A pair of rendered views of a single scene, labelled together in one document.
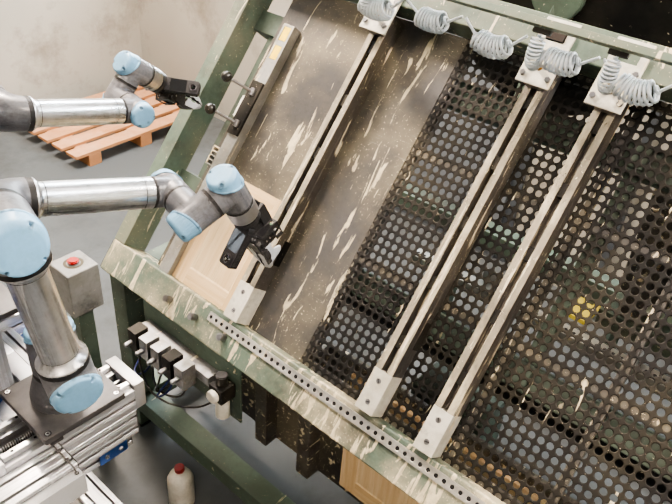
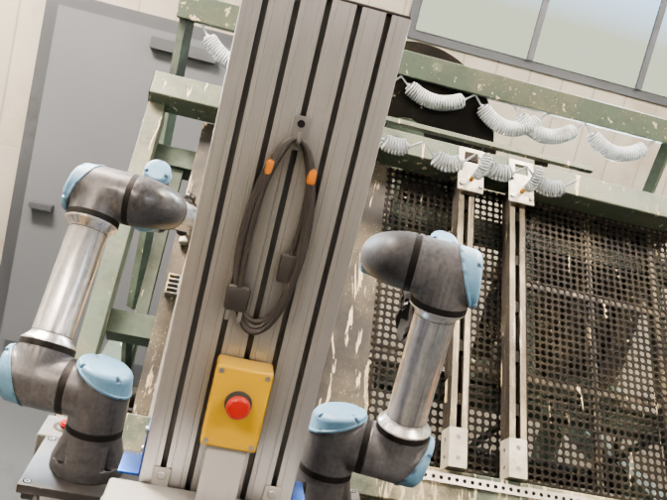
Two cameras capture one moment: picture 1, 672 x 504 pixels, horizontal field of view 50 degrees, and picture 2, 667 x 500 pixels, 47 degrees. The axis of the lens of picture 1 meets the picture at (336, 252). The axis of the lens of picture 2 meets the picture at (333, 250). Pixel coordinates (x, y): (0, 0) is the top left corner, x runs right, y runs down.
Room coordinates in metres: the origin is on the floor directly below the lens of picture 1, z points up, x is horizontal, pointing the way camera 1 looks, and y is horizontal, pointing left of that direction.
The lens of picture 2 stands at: (0.29, 1.89, 1.85)
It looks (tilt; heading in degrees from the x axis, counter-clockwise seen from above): 9 degrees down; 312
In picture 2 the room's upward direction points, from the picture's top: 14 degrees clockwise
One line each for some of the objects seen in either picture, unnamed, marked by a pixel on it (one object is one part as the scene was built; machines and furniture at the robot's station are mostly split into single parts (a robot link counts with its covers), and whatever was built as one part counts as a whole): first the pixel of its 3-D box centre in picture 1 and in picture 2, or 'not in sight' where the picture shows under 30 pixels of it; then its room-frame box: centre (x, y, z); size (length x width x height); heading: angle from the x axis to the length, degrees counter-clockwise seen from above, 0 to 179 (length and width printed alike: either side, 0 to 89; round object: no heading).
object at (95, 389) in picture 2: not in sight; (98, 392); (1.58, 1.05, 1.20); 0.13 x 0.12 x 0.14; 42
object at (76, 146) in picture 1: (112, 121); not in sight; (4.86, 1.73, 0.05); 1.17 x 0.83 x 0.11; 141
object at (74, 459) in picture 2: not in sight; (91, 444); (1.58, 1.05, 1.09); 0.15 x 0.15 x 0.10
